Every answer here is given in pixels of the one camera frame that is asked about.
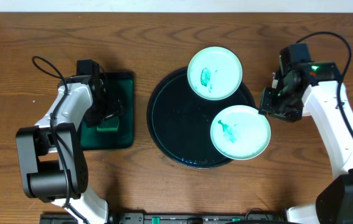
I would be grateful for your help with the white plate green stain back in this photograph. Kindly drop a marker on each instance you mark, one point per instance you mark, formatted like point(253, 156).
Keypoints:
point(214, 73)

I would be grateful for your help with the white plate green stain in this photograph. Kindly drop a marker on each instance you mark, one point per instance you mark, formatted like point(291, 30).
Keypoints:
point(214, 73)
point(240, 132)

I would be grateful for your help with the green scouring sponge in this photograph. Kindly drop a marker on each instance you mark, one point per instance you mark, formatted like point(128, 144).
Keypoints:
point(109, 126)

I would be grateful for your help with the white plate green stain front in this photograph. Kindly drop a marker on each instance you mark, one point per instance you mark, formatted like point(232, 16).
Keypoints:
point(240, 132)

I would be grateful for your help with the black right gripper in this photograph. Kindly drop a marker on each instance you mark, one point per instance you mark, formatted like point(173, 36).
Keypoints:
point(267, 105)

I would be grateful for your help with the black rectangular tray green liquid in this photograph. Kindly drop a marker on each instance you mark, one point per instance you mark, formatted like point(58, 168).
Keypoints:
point(122, 84)

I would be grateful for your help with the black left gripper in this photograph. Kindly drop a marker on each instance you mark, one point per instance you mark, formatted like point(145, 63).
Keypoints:
point(108, 112)

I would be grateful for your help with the round black serving tray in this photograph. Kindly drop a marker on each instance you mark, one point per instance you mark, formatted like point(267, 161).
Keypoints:
point(179, 121)

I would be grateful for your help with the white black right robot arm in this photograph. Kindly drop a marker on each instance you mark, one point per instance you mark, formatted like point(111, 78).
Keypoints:
point(322, 94)

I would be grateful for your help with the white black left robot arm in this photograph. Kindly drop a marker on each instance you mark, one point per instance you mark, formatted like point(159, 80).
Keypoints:
point(51, 159)

